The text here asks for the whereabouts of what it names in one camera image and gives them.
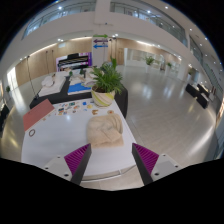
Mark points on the beige textured towel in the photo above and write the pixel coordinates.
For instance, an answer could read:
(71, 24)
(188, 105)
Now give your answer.
(105, 131)

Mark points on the black display platform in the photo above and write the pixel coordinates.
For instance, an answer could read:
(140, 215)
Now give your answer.
(56, 97)

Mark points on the round orange sticker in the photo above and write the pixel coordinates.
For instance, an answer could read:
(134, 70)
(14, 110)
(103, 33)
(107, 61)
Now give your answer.
(110, 112)

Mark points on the distant potted plant in white planter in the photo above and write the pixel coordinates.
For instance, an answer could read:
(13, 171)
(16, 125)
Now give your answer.
(149, 61)

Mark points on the sign with coloured arrows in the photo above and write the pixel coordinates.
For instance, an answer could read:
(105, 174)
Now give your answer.
(100, 41)

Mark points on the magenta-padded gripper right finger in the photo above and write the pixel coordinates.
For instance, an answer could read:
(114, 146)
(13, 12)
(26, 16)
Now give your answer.
(148, 160)

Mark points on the small distant potted plant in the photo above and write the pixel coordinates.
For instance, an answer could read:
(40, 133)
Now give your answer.
(7, 89)

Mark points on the pink rectangular board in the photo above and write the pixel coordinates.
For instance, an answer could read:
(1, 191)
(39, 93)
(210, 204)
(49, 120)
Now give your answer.
(36, 115)

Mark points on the black pole stand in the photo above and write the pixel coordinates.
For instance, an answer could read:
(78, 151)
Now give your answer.
(30, 78)

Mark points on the black piano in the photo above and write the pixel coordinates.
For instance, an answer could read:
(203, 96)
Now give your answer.
(73, 61)

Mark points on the white sheet with colourful stickers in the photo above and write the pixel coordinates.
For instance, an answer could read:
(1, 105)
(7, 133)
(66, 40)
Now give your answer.
(73, 108)

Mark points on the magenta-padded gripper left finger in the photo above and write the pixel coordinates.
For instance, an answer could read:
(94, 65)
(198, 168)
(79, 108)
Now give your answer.
(75, 160)

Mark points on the group of black chairs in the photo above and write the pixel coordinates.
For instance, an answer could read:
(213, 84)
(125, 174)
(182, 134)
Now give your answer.
(197, 95)

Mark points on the potted plant in striped pot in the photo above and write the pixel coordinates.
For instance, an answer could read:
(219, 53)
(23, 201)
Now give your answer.
(103, 98)

